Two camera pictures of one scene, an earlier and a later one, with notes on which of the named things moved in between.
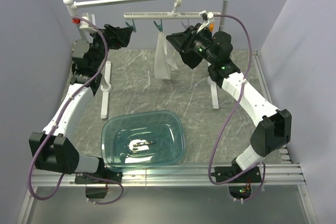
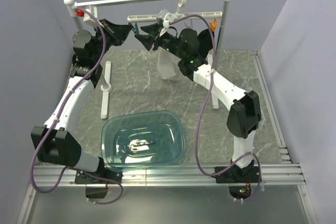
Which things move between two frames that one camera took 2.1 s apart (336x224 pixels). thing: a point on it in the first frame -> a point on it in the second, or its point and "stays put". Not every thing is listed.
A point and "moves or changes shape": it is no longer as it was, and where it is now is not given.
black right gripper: [186, 39] -> [148, 41]
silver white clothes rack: [73, 4] stays put
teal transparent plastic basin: [134, 141] stays put
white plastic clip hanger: [175, 13] moves or changes shape
